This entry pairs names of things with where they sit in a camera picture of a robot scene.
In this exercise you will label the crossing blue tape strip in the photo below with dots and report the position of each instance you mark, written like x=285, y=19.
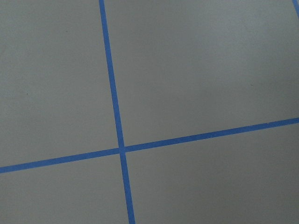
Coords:
x=149, y=145

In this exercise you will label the brown paper table cover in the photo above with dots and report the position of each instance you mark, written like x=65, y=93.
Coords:
x=181, y=67

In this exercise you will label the long blue tape strip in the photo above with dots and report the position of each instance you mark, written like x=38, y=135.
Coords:
x=117, y=116

